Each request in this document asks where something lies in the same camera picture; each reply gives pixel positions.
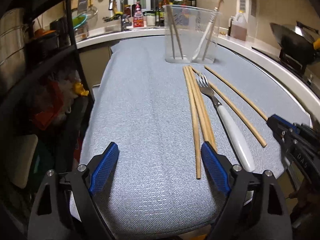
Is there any large steel stock pot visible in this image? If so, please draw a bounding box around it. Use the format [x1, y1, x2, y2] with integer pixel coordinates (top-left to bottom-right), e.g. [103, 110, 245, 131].
[1, 8, 27, 92]

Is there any green and blue colander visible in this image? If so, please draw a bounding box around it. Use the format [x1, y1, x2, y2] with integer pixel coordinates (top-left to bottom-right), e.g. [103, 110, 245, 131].
[72, 14, 87, 30]

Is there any oil jug with yellow cap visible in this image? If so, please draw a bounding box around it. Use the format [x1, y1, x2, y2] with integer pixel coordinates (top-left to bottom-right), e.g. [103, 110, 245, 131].
[230, 10, 247, 41]

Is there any black spice rack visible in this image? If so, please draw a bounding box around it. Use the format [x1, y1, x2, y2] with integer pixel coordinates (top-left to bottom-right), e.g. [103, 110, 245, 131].
[155, 0, 197, 27]

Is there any orange lidded black pot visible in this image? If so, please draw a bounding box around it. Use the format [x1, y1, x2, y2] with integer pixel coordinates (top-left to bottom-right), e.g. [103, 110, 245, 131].
[32, 30, 59, 53]

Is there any black gas stove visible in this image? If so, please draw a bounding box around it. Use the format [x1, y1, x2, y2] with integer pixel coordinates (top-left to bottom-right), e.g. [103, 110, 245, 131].
[251, 47, 319, 96]

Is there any white handled fork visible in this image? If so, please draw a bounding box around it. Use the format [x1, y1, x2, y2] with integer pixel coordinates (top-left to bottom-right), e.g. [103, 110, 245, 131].
[196, 73, 255, 172]

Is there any metal box grater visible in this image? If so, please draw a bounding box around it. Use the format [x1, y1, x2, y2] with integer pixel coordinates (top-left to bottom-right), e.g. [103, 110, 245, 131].
[77, 0, 88, 14]

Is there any clear plastic utensil holder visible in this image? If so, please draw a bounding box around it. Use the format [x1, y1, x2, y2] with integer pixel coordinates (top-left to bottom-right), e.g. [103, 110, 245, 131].
[163, 5, 221, 63]

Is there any steel wok with lid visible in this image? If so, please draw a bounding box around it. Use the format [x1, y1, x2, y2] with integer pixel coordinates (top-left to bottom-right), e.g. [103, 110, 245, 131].
[270, 21, 319, 66]

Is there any red dish soap bottle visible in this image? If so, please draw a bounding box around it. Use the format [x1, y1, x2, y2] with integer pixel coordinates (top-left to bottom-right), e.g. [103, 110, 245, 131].
[132, 2, 144, 28]

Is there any white jar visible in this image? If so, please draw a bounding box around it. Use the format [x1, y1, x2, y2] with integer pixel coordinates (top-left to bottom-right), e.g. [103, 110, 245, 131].
[146, 14, 156, 27]

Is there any wooden chopstick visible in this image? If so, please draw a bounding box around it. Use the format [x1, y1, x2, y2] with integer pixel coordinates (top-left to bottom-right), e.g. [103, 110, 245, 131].
[166, 0, 183, 59]
[184, 66, 209, 141]
[191, 65, 267, 148]
[167, 4, 175, 59]
[204, 66, 268, 121]
[183, 66, 201, 179]
[189, 66, 217, 152]

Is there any black metal shelf rack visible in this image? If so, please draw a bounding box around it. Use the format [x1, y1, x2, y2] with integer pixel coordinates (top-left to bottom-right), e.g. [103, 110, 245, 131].
[1, 0, 93, 216]

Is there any white striped handle knife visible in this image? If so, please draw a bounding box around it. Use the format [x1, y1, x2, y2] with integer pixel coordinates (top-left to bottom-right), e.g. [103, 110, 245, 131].
[192, 7, 219, 62]

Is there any grey table cloth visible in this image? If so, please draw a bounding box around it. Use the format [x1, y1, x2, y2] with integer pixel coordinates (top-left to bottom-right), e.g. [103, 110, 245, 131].
[80, 36, 310, 239]

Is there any chrome kitchen faucet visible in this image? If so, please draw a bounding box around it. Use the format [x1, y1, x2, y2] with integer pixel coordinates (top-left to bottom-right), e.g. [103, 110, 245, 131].
[103, 0, 132, 31]

